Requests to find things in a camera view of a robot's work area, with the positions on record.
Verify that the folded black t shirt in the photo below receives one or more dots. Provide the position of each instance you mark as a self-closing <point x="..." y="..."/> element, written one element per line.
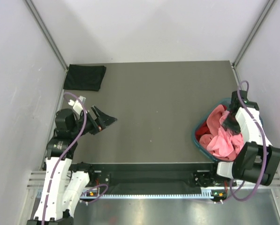
<point x="87" y="78"/>

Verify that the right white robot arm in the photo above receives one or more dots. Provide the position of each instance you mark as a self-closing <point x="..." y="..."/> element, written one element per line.
<point x="244" y="119"/>

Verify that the slotted grey cable duct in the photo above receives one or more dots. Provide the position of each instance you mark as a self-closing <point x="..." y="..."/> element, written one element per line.
<point x="205" y="194"/>

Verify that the red shirt in basket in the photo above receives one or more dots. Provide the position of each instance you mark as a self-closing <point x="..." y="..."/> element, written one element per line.
<point x="201" y="130"/>

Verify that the left aluminium corner post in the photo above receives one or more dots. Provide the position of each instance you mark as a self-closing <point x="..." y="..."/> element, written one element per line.
<point x="47" y="35"/>

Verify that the aluminium frame rail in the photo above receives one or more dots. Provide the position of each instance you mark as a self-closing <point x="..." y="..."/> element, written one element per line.
<point x="196" y="179"/>

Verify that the right aluminium corner post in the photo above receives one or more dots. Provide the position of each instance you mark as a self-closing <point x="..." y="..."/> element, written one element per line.
<point x="257" y="25"/>

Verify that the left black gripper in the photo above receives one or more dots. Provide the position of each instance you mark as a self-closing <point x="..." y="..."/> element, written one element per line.
<point x="102" y="120"/>

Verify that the aluminium corner post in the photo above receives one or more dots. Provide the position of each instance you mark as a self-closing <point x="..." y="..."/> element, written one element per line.
<point x="257" y="25"/>
<point x="47" y="35"/>

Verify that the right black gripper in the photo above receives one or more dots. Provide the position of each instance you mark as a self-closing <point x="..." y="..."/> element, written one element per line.
<point x="226" y="124"/>

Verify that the teal laundry basket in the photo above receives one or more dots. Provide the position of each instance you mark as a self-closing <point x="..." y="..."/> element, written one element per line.
<point x="200" y="131"/>

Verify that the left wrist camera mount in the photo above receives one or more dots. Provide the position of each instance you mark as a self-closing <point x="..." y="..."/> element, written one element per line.
<point x="76" y="105"/>

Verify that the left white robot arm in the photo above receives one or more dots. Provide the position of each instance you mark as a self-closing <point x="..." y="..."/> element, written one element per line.
<point x="64" y="181"/>

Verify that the pink t shirt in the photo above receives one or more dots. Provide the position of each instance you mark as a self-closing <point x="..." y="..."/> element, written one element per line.
<point x="221" y="138"/>

